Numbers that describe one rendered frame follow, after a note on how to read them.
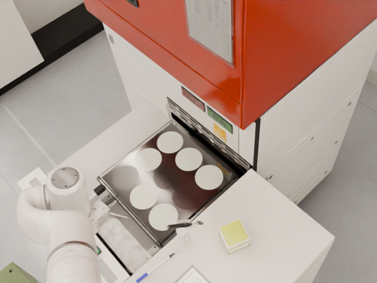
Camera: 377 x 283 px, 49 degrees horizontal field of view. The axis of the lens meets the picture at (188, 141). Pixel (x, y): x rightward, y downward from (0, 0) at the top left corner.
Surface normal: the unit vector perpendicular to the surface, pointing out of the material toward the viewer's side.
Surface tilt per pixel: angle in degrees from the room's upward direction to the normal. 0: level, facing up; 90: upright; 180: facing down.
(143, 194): 0
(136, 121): 0
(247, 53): 90
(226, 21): 90
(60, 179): 12
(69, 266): 33
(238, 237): 0
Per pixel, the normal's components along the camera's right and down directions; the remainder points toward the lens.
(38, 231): -0.47, 0.30
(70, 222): 0.06, -0.94
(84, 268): 0.38, -0.89
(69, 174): 0.08, -0.68
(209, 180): -0.10, -0.56
